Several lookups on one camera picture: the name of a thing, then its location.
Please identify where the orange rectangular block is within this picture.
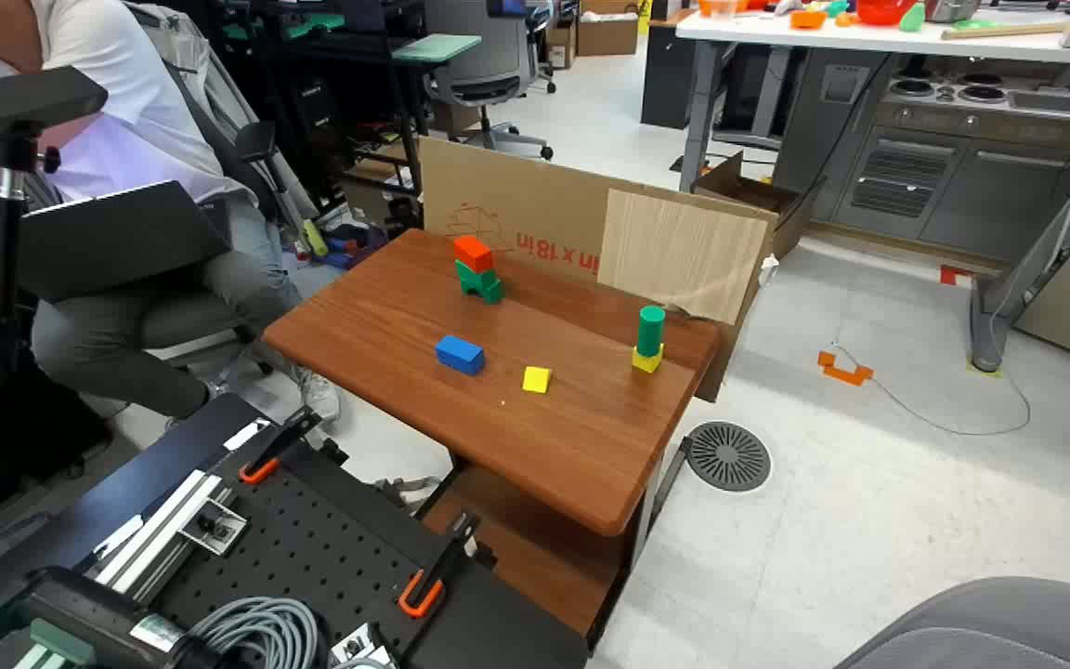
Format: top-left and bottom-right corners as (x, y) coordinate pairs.
(453, 236), (495, 273)

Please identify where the green robot base part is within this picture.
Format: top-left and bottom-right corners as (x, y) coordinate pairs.
(0, 566), (189, 669)

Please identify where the yellow cube block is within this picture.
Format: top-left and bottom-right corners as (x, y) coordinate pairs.
(523, 364), (554, 396)

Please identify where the brown wooden table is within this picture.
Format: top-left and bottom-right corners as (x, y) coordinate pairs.
(267, 230), (722, 637)

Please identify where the green arch block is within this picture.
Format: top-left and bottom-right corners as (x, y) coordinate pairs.
(453, 261), (506, 307)

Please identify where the blue rectangular block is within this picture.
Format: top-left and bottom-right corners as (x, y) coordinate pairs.
(433, 334), (487, 377)

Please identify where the yellow block under cylinder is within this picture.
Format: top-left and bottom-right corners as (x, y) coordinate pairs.
(630, 341), (666, 377)

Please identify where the green cylinder block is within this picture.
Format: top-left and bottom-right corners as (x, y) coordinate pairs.
(636, 307), (666, 359)

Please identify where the cardboard box panel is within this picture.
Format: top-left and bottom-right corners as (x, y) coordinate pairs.
(416, 129), (781, 406)

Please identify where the round floor drain cover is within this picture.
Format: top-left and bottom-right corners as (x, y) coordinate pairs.
(683, 422), (769, 491)

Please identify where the rolling office chair background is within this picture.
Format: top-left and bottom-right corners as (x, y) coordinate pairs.
(391, 0), (554, 160)

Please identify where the black office chair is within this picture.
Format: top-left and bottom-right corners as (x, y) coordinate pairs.
(11, 0), (324, 377)

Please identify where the seated person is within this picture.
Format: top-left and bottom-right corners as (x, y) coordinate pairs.
(0, 0), (305, 426)

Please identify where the grey toy kitchen cabinet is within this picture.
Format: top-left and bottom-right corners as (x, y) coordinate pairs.
(774, 51), (1070, 263)

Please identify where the grey chair back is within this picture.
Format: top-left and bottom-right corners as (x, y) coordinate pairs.
(837, 575), (1070, 669)

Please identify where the white top work desk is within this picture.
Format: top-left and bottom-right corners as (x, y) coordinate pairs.
(676, 11), (1070, 374)

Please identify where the orange handled clamp left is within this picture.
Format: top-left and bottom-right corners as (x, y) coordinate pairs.
(237, 406), (319, 486)

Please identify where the orange handled clamp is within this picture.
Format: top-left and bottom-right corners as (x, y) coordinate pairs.
(395, 511), (478, 621)
(237, 406), (319, 486)

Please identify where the orange handled clamp right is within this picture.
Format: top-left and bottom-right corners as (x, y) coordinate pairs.
(395, 511), (478, 621)

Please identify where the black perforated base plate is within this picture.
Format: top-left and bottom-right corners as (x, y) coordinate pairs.
(0, 390), (594, 669)

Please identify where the orange bracket on floor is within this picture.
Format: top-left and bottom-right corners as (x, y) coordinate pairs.
(816, 350), (873, 387)

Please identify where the silver aluminium rail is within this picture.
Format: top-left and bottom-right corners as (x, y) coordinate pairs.
(90, 470), (246, 599)

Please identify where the grey coiled cable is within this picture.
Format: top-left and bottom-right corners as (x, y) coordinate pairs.
(184, 594), (325, 669)

